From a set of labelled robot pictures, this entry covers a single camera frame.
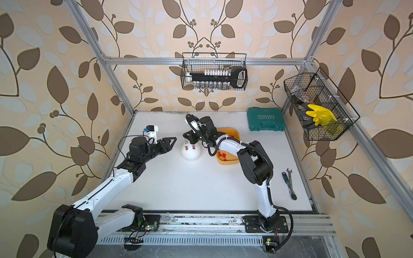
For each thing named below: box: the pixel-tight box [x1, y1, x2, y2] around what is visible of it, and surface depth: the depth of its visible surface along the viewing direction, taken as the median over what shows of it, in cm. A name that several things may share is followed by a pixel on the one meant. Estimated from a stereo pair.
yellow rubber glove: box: [305, 104, 338, 127], surface depth 68 cm
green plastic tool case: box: [246, 106, 286, 132], surface depth 111 cm
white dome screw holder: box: [181, 141, 202, 163], surface depth 91 cm
